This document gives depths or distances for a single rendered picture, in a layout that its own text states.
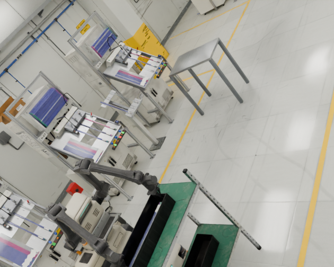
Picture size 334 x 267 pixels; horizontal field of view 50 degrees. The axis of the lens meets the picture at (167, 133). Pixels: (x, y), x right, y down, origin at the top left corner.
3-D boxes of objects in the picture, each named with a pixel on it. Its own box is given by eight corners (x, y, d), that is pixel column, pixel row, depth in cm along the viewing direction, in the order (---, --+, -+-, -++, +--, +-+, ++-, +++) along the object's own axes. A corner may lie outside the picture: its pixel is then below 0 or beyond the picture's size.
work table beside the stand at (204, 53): (243, 103, 477) (209, 58, 440) (201, 115, 523) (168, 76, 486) (249, 81, 503) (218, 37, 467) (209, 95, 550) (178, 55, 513)
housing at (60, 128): (79, 113, 514) (77, 107, 502) (60, 139, 487) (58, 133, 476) (74, 112, 516) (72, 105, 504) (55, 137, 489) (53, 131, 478)
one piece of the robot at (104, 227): (103, 252, 289) (84, 238, 279) (119, 222, 304) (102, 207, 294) (115, 254, 278) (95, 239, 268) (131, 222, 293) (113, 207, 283)
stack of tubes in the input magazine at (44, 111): (68, 99, 494) (53, 86, 482) (46, 127, 467) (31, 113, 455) (63, 101, 503) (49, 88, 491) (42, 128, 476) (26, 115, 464)
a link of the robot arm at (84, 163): (72, 157, 259) (68, 169, 253) (88, 157, 253) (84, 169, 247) (103, 186, 291) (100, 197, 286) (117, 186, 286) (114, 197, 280)
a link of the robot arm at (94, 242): (59, 204, 239) (47, 217, 233) (58, 201, 234) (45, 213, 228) (109, 243, 229) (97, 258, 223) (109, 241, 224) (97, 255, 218)
